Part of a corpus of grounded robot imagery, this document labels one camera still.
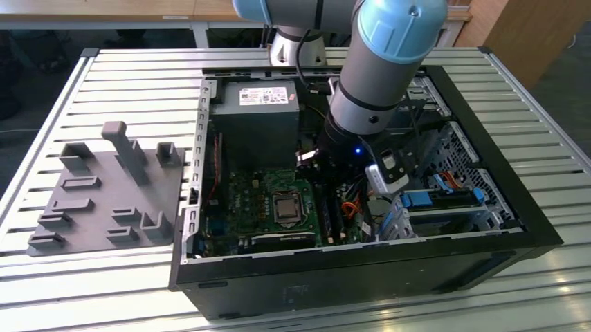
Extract grey power supply unit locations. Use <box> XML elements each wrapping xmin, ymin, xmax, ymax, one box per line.
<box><xmin>209</xmin><ymin>81</ymin><xmax>302</xmax><ymax>167</ymax></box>

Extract orange wire bundle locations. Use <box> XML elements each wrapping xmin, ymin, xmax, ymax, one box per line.
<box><xmin>340</xmin><ymin>201</ymin><xmax>368</xmax><ymax>221</ymax></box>

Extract green motherboard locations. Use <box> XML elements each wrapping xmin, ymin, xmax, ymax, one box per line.
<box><xmin>201</xmin><ymin>131</ymin><xmax>371</xmax><ymax>257</ymax></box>

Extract blue disk carrier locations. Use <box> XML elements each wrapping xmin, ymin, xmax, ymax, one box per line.
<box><xmin>398</xmin><ymin>188</ymin><xmax>484</xmax><ymax>210</ymax></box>

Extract black cable bundle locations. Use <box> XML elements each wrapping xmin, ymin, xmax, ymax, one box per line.
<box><xmin>400</xmin><ymin>100</ymin><xmax>459</xmax><ymax>174</ymax></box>

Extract black graphics card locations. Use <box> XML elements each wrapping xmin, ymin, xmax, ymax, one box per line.
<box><xmin>251</xmin><ymin>230</ymin><xmax>319</xmax><ymax>252</ymax></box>

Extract thin dark arm cable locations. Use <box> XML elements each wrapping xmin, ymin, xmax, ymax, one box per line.
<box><xmin>295</xmin><ymin>0</ymin><xmax>335</xmax><ymax>96</ymax></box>

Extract wooden desk white frame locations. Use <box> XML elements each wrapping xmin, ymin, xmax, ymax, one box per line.
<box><xmin>0</xmin><ymin>0</ymin><xmax>472</xmax><ymax>48</ymax></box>

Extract orange and blue data cables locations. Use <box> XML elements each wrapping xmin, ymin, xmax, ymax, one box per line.
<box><xmin>432</xmin><ymin>170</ymin><xmax>468</xmax><ymax>192</ymax></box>

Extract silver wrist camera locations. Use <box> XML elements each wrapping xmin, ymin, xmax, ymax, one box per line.
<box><xmin>364</xmin><ymin>148</ymin><xmax>410</xmax><ymax>195</ymax></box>

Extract wooden cabinet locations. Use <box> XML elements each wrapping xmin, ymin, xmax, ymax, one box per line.
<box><xmin>455</xmin><ymin>0</ymin><xmax>591</xmax><ymax>89</ymax></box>

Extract black open PC case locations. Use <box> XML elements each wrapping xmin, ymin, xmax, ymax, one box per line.
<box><xmin>168</xmin><ymin>64</ymin><xmax>566</xmax><ymax>311</ymax></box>

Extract grey plastic parts rack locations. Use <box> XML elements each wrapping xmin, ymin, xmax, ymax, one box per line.
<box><xmin>27</xmin><ymin>120</ymin><xmax>187</xmax><ymax>257</ymax></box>

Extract silver CPU in socket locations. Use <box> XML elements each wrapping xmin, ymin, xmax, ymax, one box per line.
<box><xmin>272</xmin><ymin>192</ymin><xmax>307</xmax><ymax>226</ymax></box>

